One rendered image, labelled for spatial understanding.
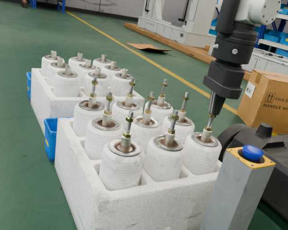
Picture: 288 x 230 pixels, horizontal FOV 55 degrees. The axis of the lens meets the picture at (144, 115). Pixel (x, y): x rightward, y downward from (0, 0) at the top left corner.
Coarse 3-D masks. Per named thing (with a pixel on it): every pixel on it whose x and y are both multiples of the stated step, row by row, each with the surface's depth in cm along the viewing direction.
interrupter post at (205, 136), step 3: (204, 129) 72; (204, 132) 72; (207, 132) 71; (210, 132) 72; (204, 135) 72; (207, 135) 72; (210, 135) 72; (201, 138) 73; (204, 138) 72; (207, 138) 72; (207, 141) 73
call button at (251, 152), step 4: (244, 148) 55; (248, 148) 55; (252, 148) 55; (256, 148) 56; (244, 152) 55; (248, 152) 54; (252, 152) 54; (256, 152) 54; (260, 152) 54; (248, 156) 54; (252, 156) 53; (256, 156) 53; (260, 156) 53
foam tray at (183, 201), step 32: (64, 128) 80; (64, 160) 79; (96, 160) 68; (64, 192) 80; (96, 192) 57; (128, 192) 59; (160, 192) 62; (192, 192) 68; (96, 224) 57; (128, 224) 62; (160, 224) 67; (192, 224) 74
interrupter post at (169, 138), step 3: (165, 135) 67; (168, 135) 66; (171, 135) 66; (174, 135) 66; (165, 138) 67; (168, 138) 66; (171, 138) 66; (165, 141) 67; (168, 141) 66; (171, 141) 66; (165, 144) 67; (168, 144) 67; (171, 144) 67
